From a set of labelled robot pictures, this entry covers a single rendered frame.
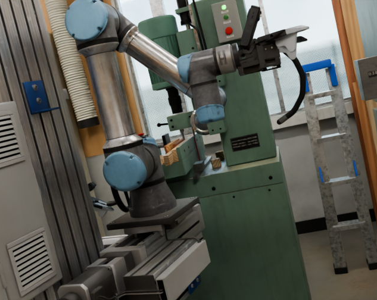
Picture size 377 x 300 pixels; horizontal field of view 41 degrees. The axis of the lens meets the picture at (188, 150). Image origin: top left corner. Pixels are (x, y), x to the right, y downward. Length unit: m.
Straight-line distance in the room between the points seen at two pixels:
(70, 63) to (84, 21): 2.24
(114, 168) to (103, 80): 0.24
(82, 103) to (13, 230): 2.42
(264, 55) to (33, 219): 0.71
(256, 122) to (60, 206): 1.03
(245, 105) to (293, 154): 1.47
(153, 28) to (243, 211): 0.87
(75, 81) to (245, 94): 1.73
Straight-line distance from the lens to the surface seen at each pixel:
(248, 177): 2.09
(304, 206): 3.67
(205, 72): 1.35
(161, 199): 1.54
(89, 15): 1.40
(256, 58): 1.35
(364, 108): 3.33
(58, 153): 1.47
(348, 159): 2.88
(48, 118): 1.46
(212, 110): 1.35
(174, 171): 1.99
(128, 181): 1.39
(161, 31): 2.25
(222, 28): 2.12
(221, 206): 2.13
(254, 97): 2.16
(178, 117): 2.28
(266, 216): 2.13
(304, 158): 3.60
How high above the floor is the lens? 1.15
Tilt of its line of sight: 6 degrees down
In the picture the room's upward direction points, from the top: 13 degrees counter-clockwise
